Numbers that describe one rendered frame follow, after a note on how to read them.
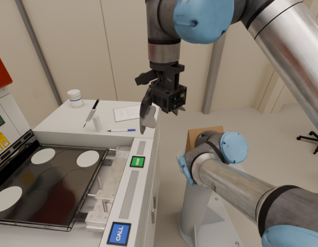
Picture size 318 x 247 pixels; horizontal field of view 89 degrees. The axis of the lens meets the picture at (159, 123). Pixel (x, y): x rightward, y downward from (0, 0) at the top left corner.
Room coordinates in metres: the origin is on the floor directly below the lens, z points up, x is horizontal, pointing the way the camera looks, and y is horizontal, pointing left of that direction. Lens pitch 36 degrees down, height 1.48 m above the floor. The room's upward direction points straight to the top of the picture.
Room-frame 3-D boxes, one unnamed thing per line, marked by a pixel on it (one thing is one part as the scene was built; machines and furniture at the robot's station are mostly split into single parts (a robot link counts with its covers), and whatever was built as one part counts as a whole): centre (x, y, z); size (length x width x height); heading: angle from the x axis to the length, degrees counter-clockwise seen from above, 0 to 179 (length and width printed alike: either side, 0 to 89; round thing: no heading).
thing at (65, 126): (0.79, 0.32, 0.89); 0.62 x 0.35 x 0.14; 85
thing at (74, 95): (0.90, 0.51, 1.01); 0.07 x 0.07 x 0.10
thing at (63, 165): (0.42, 0.45, 0.90); 0.34 x 0.34 x 0.01; 85
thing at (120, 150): (0.58, 0.17, 0.89); 0.08 x 0.03 x 0.03; 85
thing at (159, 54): (0.41, -0.01, 1.39); 0.08 x 0.08 x 0.05
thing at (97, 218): (0.26, 0.20, 0.89); 0.08 x 0.03 x 0.03; 85
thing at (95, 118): (0.65, 0.32, 1.03); 0.06 x 0.04 x 0.13; 85
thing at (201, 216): (0.60, -0.35, 0.41); 0.51 x 0.44 x 0.82; 99
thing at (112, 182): (0.41, 0.19, 0.87); 0.36 x 0.08 x 0.03; 175
